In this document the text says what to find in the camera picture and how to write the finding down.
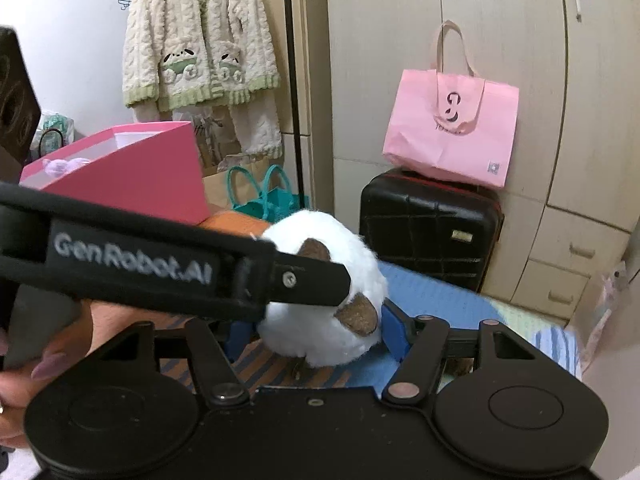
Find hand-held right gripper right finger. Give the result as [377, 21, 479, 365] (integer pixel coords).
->
[381, 300, 541, 406]

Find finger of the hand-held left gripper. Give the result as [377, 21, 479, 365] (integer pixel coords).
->
[267, 250, 352, 309]

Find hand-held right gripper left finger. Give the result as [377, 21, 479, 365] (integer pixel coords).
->
[97, 317, 258, 407]

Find white brown plush toy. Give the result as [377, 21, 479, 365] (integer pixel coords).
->
[256, 210, 473, 377]

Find pink cardboard box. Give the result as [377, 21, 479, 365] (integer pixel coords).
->
[19, 121, 210, 226]

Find purple plush toy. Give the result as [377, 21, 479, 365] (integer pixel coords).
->
[42, 156, 91, 177]

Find person's left hand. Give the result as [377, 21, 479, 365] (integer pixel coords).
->
[0, 300, 173, 451]

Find patchwork blanket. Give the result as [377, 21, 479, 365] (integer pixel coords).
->
[165, 210, 583, 391]

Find teal woven handbag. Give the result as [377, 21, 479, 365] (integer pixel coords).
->
[227, 164, 301, 223]

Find black suitcase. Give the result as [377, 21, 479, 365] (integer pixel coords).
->
[359, 167, 505, 295]

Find brown paper bag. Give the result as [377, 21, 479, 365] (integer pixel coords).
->
[200, 152, 281, 216]

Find white printed plastic pack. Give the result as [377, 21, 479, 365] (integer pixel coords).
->
[37, 110, 76, 156]

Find cream fleece pants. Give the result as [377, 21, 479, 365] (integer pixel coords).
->
[132, 92, 284, 161]

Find pink tote bag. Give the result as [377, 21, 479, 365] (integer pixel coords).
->
[382, 20, 521, 190]

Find beige wooden panel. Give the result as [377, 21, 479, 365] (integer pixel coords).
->
[292, 0, 328, 211]

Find black metal clothes rack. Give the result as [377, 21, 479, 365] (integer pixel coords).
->
[281, 0, 303, 211]

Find cream fleece jacket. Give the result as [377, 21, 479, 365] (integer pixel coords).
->
[122, 0, 282, 111]

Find beige wardrobe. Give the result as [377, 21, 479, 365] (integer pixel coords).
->
[320, 0, 640, 321]

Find bag with black handle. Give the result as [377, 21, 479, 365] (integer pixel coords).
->
[30, 127, 68, 161]

